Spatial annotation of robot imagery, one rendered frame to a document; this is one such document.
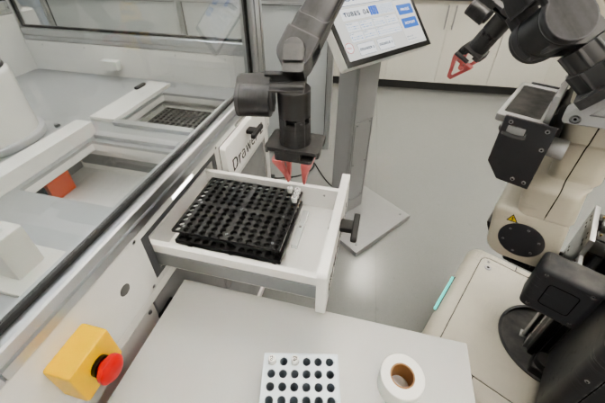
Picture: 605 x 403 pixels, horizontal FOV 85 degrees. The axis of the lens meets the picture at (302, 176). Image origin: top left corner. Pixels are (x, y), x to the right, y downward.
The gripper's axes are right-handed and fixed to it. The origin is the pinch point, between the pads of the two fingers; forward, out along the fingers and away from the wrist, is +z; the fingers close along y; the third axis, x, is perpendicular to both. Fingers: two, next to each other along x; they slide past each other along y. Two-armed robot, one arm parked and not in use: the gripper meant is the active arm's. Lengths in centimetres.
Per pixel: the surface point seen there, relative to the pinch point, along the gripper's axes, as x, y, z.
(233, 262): -18.0, -6.8, 6.6
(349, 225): -5.1, 12.0, 5.3
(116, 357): -37.5, -15.8, 6.1
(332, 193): 6.3, 6.5, 8.3
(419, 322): 32, 44, 98
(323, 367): -27.5, 12.1, 15.7
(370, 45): 84, 5, -1
